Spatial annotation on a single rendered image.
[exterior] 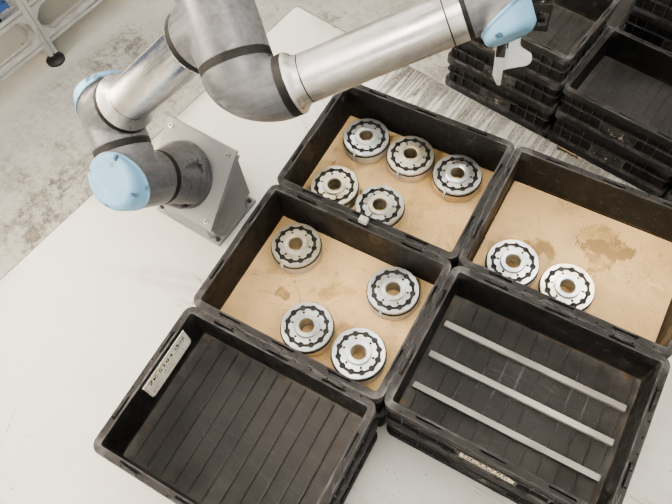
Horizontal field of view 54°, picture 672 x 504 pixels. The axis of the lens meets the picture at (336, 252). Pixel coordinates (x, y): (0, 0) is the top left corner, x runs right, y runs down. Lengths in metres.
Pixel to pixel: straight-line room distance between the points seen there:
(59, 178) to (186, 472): 1.71
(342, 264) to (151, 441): 0.50
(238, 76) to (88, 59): 2.14
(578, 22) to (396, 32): 1.39
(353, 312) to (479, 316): 0.24
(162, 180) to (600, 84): 1.45
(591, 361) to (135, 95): 0.96
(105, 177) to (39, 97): 1.73
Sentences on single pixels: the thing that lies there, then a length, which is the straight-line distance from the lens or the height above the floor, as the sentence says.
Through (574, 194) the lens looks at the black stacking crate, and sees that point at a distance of 1.45.
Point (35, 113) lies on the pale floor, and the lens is 3.02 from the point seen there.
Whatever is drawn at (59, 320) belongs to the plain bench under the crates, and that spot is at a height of 0.70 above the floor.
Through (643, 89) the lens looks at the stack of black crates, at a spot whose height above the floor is 0.38.
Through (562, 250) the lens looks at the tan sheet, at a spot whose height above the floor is 0.83.
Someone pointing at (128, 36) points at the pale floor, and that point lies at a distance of 3.14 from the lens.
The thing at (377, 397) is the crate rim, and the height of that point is 0.93.
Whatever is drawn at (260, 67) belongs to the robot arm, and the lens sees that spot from 1.00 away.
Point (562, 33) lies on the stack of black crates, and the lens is 2.26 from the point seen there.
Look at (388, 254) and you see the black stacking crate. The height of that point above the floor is 0.87.
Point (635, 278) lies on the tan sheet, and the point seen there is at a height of 0.83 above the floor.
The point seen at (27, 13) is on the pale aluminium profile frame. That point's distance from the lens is 3.01.
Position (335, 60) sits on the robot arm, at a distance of 0.97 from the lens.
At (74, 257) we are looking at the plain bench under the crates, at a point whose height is 0.70.
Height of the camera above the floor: 2.04
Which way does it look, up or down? 62 degrees down
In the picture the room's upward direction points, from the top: 9 degrees counter-clockwise
